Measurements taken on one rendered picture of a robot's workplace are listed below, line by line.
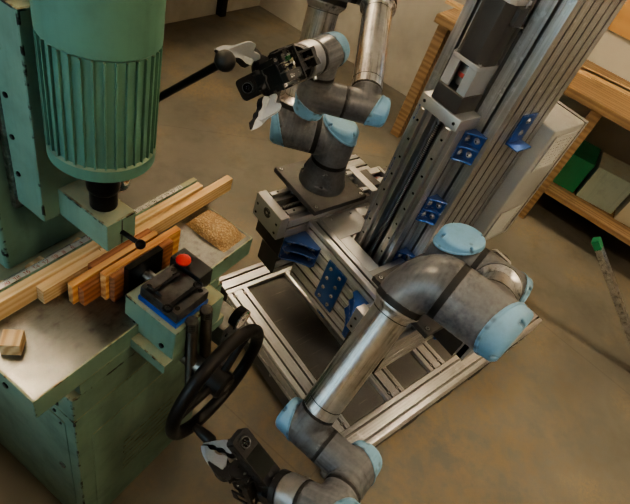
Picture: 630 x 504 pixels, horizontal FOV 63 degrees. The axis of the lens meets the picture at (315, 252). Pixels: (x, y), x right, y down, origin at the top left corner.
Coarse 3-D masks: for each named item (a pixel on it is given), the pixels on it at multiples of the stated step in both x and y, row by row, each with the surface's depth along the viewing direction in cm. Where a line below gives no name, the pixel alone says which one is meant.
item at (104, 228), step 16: (64, 192) 98; (80, 192) 99; (64, 208) 100; (80, 208) 97; (128, 208) 99; (80, 224) 100; (96, 224) 96; (112, 224) 96; (128, 224) 100; (96, 240) 100; (112, 240) 99
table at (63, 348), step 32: (224, 256) 121; (32, 320) 96; (64, 320) 98; (96, 320) 100; (128, 320) 102; (32, 352) 92; (64, 352) 94; (96, 352) 96; (160, 352) 102; (0, 384) 92; (32, 384) 88; (64, 384) 91
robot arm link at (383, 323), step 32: (448, 256) 90; (384, 288) 92; (416, 288) 88; (384, 320) 92; (416, 320) 92; (352, 352) 94; (384, 352) 95; (320, 384) 98; (352, 384) 95; (288, 416) 99; (320, 416) 97; (320, 448) 97
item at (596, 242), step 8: (592, 240) 244; (600, 240) 243; (600, 248) 242; (600, 256) 244; (600, 264) 246; (608, 264) 246; (608, 272) 246; (608, 280) 247; (616, 288) 249; (616, 296) 249; (616, 304) 251; (624, 304) 254; (624, 312) 251; (624, 320) 253; (624, 328) 255
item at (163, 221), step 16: (224, 176) 134; (208, 192) 128; (224, 192) 135; (176, 208) 121; (192, 208) 126; (144, 224) 115; (160, 224) 118; (64, 272) 101; (80, 272) 103; (48, 288) 97; (64, 288) 102
